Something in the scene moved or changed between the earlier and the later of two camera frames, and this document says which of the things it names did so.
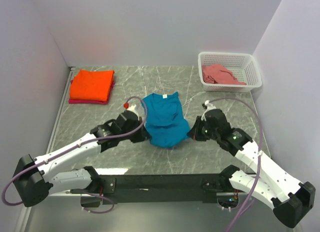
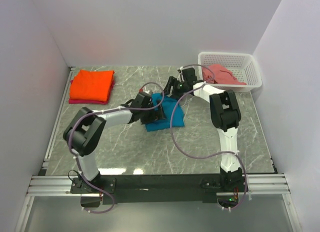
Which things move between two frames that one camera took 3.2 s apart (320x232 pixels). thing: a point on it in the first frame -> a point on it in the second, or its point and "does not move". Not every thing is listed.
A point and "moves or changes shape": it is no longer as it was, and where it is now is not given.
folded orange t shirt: [92, 85] does not move
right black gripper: [194, 132] -> [172, 82]
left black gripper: [143, 135] -> [156, 115]
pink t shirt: [219, 74] does not move
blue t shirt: [166, 124] moves or changes shape
